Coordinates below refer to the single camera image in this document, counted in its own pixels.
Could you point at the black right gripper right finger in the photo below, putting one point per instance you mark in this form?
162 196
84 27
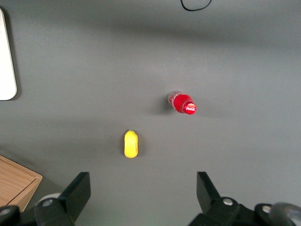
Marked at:
211 200

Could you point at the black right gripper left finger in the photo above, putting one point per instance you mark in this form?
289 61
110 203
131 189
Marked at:
75 193

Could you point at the cream plastic tray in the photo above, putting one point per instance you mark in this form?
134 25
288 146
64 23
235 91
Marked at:
5 58

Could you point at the oak wooden drawer cabinet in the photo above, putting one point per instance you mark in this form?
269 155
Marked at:
14 181

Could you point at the yellow lemon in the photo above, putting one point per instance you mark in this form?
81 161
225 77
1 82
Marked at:
131 144

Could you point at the red cola bottle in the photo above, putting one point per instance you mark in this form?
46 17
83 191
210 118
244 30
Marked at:
182 104

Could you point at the dark grey table mat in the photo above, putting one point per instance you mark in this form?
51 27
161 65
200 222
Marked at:
164 47

